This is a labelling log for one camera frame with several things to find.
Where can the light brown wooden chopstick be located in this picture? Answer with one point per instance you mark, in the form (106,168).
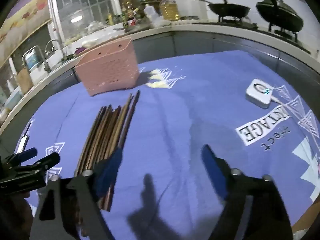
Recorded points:
(105,202)

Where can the white plastic jug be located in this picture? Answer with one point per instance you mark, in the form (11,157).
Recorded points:
(151,13)

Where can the yellow cooking oil bottle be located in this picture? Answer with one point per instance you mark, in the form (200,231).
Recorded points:
(169,10)

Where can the purple printed tablecloth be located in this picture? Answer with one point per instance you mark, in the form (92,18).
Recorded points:
(163,190)

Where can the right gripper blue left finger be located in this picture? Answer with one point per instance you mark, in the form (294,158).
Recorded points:
(106,172)

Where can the black wok with handle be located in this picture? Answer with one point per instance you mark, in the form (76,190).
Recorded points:
(225,9)

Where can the barred kitchen window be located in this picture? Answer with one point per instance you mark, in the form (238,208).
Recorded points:
(75,19)

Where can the pink plastic utensil basket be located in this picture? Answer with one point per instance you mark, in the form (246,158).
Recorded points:
(109,67)

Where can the chrome kitchen faucet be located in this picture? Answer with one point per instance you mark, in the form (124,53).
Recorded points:
(54,51)

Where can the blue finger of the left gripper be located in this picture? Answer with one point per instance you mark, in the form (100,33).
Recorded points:
(25,155)
(48,162)

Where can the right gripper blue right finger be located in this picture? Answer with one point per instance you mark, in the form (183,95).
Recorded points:
(217,170)

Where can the black lidded wok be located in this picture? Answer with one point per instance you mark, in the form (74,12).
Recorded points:
(278,13)

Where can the wooden cutting board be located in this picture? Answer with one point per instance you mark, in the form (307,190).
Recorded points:
(24,80)

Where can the blue label detergent bottle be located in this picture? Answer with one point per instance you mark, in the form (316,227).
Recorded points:
(32,59)

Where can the smartphone with lit screen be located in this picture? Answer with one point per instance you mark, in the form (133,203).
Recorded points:
(22,144)

